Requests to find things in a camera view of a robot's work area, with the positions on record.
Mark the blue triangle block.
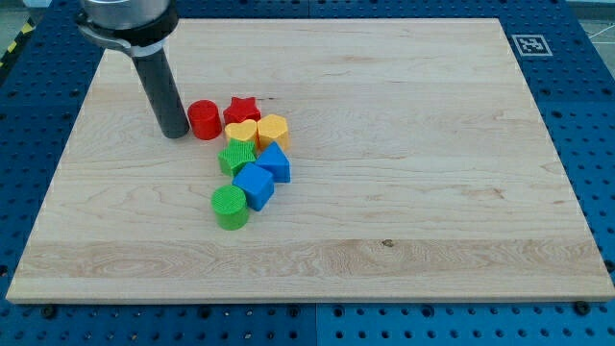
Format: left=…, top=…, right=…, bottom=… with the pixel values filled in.
left=255, top=142, right=291, bottom=183

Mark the blue cube block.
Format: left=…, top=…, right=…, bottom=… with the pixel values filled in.
left=233, top=163, right=275, bottom=211

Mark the yellow hexagon block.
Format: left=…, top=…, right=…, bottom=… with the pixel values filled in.
left=257, top=113, right=290, bottom=151

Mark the green star block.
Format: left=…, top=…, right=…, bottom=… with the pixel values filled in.
left=217, top=138, right=257, bottom=177

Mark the yellow heart block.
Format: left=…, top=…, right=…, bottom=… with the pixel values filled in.
left=224, top=119, right=258, bottom=149

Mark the green cylinder block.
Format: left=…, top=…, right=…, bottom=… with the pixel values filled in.
left=210, top=185, right=249, bottom=231

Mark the red star block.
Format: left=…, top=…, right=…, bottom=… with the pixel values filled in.
left=223, top=96, right=261, bottom=124

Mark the light wooden board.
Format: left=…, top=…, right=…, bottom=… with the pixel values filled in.
left=7, top=18, right=614, bottom=304

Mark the red cylinder block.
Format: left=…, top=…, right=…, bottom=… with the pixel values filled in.
left=188, top=100, right=222, bottom=140

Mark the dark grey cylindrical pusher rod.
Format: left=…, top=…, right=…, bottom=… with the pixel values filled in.
left=132, top=41, right=189, bottom=138

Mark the white fiducial marker tag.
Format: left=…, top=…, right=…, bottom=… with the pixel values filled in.
left=512, top=34, right=553, bottom=57

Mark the yellow black hazard tape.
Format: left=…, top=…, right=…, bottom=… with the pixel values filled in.
left=1, top=17, right=37, bottom=70

